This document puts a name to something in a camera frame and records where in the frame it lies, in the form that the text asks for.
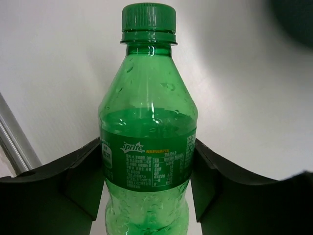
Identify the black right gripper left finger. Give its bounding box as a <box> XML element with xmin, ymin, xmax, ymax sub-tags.
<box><xmin>0</xmin><ymin>139</ymin><xmax>104</xmax><ymax>235</ymax></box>

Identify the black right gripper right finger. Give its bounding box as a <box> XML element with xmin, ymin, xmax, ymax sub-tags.
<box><xmin>191</xmin><ymin>140</ymin><xmax>313</xmax><ymax>235</ymax></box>

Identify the green plastic soda bottle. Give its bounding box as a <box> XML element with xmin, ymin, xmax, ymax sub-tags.
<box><xmin>98</xmin><ymin>2</ymin><xmax>198</xmax><ymax>235</ymax></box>

